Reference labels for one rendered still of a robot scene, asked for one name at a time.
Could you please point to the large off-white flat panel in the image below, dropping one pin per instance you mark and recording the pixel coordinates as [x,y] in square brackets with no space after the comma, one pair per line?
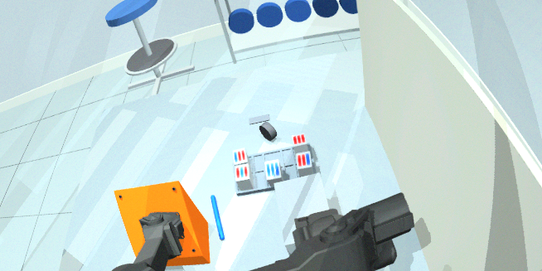
[474,190]

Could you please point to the blue rod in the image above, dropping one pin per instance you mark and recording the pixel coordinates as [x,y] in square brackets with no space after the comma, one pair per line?
[217,217]

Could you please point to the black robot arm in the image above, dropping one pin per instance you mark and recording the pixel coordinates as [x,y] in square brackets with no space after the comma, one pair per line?
[325,240]

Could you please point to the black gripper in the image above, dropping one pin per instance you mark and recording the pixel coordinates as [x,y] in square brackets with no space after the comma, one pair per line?
[387,254]

